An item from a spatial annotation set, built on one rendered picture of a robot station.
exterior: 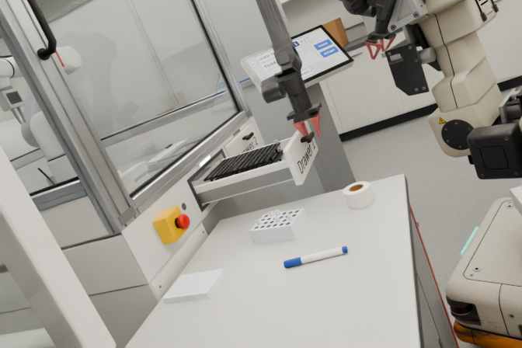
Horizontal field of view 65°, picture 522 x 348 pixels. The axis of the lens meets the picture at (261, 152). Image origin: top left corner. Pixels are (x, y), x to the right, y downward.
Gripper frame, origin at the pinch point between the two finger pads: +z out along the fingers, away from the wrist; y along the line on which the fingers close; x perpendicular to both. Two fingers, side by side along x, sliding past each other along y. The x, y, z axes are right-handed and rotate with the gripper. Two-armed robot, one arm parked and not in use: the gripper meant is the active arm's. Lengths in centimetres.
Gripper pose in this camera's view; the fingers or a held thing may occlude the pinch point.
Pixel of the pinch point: (313, 137)
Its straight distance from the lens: 127.0
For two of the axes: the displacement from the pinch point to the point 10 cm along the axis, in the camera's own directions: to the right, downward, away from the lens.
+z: 3.7, 9.0, 2.3
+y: -8.9, 2.6, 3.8
